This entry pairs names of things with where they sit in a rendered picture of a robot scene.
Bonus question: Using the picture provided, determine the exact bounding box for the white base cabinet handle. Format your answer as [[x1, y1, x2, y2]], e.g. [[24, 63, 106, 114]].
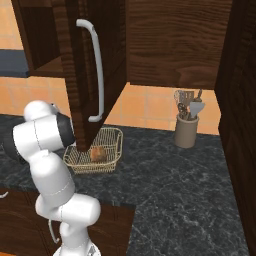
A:
[[47, 218, 61, 244]]

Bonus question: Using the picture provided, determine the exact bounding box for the white curved cabinet door handle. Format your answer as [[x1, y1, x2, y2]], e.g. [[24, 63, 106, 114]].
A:
[[75, 18, 106, 123]]

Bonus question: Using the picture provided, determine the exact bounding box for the dark blue range hood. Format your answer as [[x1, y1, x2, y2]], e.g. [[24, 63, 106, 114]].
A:
[[0, 49, 30, 79]]

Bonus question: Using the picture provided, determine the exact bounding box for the grey spatula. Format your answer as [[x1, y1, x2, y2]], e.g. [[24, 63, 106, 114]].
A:
[[189, 101, 206, 120]]

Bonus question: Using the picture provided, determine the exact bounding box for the cream wire basket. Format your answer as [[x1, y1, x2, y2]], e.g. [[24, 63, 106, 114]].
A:
[[62, 126, 124, 175]]

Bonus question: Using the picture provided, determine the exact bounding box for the brown bread loaf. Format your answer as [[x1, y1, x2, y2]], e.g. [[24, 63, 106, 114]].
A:
[[90, 147, 106, 163]]

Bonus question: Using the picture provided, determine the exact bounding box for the dark wood wall cabinet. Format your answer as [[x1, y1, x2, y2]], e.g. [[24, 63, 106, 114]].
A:
[[10, 0, 73, 79]]

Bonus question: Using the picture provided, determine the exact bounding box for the dark wood open cabinet door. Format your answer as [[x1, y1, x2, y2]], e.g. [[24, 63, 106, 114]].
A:
[[52, 0, 128, 153]]

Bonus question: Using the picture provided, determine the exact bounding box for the dark wood tall cabinet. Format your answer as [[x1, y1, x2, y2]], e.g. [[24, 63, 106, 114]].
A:
[[214, 0, 256, 256]]

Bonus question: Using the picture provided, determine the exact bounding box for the dark wood closed cabinet door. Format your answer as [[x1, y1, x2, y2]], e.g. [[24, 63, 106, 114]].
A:
[[125, 0, 233, 90]]

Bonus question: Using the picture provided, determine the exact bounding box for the beige utensil pot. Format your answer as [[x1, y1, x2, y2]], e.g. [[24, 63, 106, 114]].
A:
[[174, 113, 200, 149]]

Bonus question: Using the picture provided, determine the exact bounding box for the dark slotted spoon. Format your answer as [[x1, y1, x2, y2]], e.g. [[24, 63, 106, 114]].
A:
[[177, 102, 189, 119]]

